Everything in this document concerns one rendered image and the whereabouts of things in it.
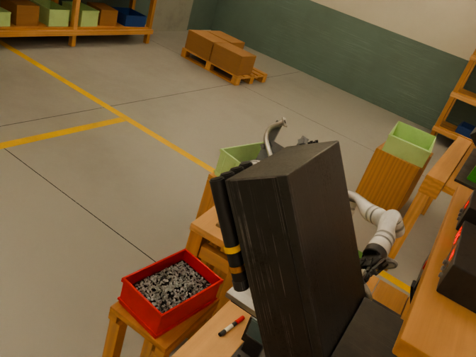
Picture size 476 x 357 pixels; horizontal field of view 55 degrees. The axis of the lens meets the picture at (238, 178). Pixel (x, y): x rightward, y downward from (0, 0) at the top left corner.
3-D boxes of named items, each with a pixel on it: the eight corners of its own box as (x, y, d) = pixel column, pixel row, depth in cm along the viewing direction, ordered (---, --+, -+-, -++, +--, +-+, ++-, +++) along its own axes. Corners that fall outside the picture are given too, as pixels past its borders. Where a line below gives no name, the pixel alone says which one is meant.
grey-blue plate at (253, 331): (239, 348, 150) (251, 318, 143) (241, 345, 152) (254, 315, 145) (263, 365, 147) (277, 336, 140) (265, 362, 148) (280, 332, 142)
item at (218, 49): (180, 55, 745) (186, 28, 724) (212, 54, 807) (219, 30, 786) (234, 86, 691) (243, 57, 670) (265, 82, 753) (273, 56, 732)
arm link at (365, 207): (391, 207, 177) (383, 227, 178) (353, 189, 201) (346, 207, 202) (372, 201, 173) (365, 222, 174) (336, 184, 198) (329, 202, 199)
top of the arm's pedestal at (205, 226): (188, 229, 213) (190, 222, 211) (222, 204, 240) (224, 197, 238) (247, 263, 204) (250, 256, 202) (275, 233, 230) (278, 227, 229)
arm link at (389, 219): (387, 230, 155) (394, 251, 158) (401, 206, 165) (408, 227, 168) (367, 229, 160) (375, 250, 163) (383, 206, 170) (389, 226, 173)
